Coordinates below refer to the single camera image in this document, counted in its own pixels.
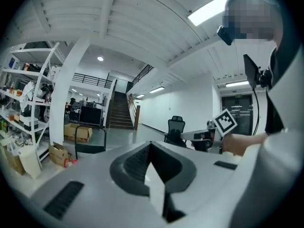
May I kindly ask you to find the bright ceiling panel light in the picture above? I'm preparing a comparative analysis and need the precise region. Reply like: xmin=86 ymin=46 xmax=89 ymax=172
xmin=187 ymin=0 xmax=262 ymax=26

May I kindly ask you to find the person's right forearm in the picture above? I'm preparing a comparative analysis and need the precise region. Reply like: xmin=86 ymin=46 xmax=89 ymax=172
xmin=222 ymin=132 xmax=270 ymax=157

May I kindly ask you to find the black platform trolley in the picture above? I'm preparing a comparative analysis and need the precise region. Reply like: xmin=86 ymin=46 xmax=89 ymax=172
xmin=74 ymin=124 xmax=107 ymax=161

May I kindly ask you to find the dark double door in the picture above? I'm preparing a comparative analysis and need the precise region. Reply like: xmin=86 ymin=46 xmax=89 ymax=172
xmin=220 ymin=94 xmax=254 ymax=136

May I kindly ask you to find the person's head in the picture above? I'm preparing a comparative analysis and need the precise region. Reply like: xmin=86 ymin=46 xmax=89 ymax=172
xmin=223 ymin=0 xmax=285 ymax=42

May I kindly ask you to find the black mezzanine railing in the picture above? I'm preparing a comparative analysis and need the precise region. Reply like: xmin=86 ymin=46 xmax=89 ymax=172
xmin=72 ymin=64 xmax=155 ymax=89

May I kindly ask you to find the thick black cable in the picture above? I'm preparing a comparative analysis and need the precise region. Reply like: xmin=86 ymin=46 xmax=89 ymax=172
xmin=251 ymin=88 xmax=261 ymax=136

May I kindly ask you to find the black equipment cabinet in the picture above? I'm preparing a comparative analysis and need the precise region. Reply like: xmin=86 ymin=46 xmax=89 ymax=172
xmin=79 ymin=105 xmax=105 ymax=127

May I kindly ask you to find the white metal shelving rack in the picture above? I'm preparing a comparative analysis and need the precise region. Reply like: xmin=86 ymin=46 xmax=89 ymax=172
xmin=0 ymin=41 xmax=67 ymax=170

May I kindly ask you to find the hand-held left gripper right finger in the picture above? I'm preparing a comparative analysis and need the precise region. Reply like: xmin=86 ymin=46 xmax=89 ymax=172
xmin=151 ymin=141 xmax=244 ymax=224

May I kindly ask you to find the dark wooden staircase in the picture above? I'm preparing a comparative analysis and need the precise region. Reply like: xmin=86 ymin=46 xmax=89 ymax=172
xmin=105 ymin=78 xmax=141 ymax=131

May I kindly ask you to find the printed cardboard box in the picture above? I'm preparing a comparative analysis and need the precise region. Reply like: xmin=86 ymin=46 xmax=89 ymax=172
xmin=2 ymin=147 xmax=26 ymax=176

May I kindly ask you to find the black head-worn camera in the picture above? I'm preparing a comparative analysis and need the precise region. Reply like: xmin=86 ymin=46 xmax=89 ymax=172
xmin=217 ymin=25 xmax=236 ymax=47

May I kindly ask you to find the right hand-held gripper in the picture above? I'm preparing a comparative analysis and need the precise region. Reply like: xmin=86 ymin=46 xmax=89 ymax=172
xmin=180 ymin=108 xmax=238 ymax=154

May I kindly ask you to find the small open cardboard box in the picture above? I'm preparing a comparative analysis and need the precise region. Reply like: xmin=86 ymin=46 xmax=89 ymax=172
xmin=48 ymin=141 xmax=72 ymax=168

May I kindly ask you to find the white crumpled cloth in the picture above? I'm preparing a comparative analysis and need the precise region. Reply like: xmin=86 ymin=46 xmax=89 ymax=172
xmin=19 ymin=81 xmax=37 ymax=114

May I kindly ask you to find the body-worn monitor screen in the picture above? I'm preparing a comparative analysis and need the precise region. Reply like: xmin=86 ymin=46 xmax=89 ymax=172
xmin=243 ymin=53 xmax=273 ymax=91

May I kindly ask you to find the white square pillar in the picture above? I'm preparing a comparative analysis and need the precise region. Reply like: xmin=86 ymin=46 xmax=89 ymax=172
xmin=48 ymin=36 xmax=91 ymax=146

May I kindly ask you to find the cluttered office desk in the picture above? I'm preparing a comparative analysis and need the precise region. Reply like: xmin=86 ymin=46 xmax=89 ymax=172
xmin=64 ymin=97 xmax=83 ymax=124

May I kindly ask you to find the black mesh office chair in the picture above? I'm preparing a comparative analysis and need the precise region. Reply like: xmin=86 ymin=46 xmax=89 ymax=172
xmin=163 ymin=115 xmax=188 ymax=149

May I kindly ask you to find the person's black clothing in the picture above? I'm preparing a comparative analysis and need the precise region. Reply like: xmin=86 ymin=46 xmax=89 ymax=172
xmin=263 ymin=45 xmax=304 ymax=137

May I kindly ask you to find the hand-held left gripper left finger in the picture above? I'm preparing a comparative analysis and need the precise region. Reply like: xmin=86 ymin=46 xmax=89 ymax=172
xmin=29 ymin=141 xmax=167 ymax=228

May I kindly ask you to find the large open cardboard box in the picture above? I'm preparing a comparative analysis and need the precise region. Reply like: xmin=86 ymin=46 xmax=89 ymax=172
xmin=63 ymin=123 xmax=94 ymax=143

